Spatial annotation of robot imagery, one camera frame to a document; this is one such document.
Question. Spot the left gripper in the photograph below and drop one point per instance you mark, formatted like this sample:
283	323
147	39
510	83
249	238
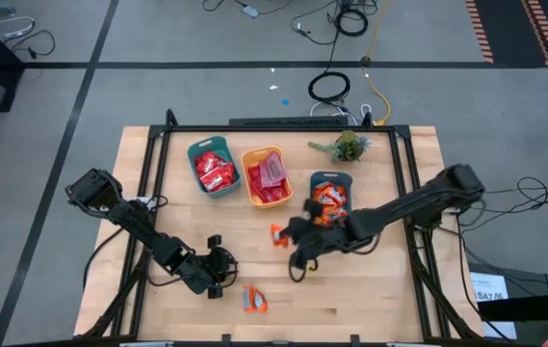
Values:
196	272

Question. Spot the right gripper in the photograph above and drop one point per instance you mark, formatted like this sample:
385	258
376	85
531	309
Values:
326	238

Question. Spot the orange Reese's candy pack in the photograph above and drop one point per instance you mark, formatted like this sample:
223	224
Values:
336	210
324	221
278	237
338	194
260	301
248	298
320	192

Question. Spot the red Skittles candy pack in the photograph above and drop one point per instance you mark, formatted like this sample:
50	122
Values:
225	184
203	162
226	169
208	179

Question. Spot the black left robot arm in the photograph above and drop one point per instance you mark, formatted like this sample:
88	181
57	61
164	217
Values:
129	217

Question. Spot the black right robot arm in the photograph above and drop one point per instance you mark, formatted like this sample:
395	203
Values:
413	202

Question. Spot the red Twizzlers candy pack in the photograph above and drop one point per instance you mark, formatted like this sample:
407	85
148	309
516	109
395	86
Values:
276	194
255	182

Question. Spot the pink translucent candy pack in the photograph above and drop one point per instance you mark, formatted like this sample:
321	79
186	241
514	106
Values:
273	168

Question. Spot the grey-blue plastic bin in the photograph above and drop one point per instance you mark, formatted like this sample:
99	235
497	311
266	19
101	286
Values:
331	176

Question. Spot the yellow plastic bin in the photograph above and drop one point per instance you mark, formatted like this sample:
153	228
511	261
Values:
249	156

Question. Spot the artificial green plant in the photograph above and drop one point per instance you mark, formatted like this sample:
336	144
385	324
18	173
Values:
349	147

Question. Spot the teal plastic bin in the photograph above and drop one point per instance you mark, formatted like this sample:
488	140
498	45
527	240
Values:
196	147

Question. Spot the black bar behind table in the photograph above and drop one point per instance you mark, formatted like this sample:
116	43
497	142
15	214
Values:
288	121

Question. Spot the white paper sign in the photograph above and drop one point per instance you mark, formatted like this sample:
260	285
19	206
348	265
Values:
490	284

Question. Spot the grey power adapter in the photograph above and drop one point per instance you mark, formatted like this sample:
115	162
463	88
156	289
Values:
251	11

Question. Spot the black side table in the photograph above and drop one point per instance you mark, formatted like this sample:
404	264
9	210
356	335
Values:
533	313

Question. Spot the black orange-striped floor mat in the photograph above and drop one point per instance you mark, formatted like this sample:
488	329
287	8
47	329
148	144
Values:
504	29

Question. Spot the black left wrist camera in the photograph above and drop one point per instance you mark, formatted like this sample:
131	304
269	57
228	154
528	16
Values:
223	265

